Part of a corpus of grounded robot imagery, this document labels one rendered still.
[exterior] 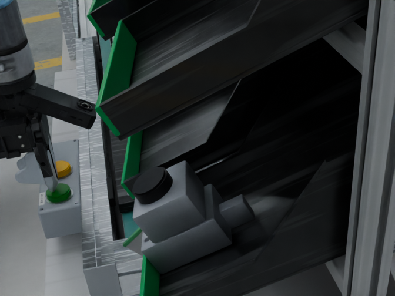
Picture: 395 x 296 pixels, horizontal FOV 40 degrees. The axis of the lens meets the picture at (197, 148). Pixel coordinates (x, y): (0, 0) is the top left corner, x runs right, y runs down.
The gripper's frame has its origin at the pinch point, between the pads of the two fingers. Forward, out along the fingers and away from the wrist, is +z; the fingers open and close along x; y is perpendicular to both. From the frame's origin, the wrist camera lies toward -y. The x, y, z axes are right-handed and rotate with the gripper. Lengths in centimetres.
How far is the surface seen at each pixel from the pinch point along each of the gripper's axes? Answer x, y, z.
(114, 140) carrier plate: -12.8, -10.3, 1.6
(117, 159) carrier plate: -6.2, -10.3, 1.6
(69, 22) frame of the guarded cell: -80, -2, 1
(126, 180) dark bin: 34.0, -12.1, -22.5
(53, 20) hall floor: -376, 31, 99
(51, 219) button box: 3.5, 1.6, 4.4
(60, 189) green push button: 0.1, -0.4, 1.4
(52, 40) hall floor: -332, 31, 99
